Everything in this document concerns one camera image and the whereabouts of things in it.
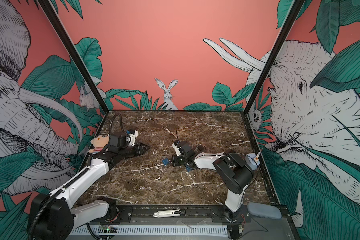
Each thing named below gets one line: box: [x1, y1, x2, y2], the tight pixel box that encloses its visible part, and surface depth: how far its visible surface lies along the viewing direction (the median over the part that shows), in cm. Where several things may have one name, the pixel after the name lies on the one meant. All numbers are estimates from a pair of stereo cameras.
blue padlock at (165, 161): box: [162, 158, 170, 166], surface depth 95 cm
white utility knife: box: [153, 209, 181, 218], surface depth 76 cm
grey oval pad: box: [247, 202, 282, 220], surface depth 76 cm
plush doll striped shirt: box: [88, 134, 109, 154], surface depth 95 cm
